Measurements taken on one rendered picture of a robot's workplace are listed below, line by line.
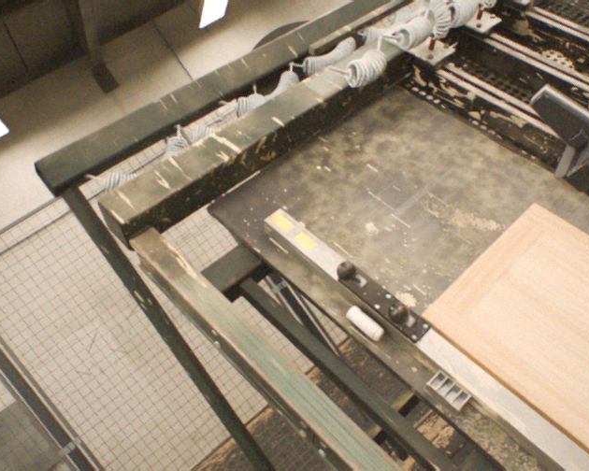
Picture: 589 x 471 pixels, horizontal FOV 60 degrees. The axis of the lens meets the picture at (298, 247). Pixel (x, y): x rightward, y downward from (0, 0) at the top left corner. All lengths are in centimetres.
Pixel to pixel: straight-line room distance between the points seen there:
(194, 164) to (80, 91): 490
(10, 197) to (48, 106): 102
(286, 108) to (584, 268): 77
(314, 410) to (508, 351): 39
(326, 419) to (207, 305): 31
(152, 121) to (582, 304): 127
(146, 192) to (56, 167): 51
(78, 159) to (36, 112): 440
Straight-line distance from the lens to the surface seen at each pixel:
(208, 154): 120
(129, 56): 619
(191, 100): 175
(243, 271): 115
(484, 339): 106
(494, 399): 99
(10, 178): 586
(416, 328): 100
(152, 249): 111
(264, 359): 94
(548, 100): 55
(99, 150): 164
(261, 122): 128
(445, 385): 102
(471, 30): 175
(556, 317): 115
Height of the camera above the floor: 170
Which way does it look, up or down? 5 degrees down
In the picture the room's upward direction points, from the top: 35 degrees counter-clockwise
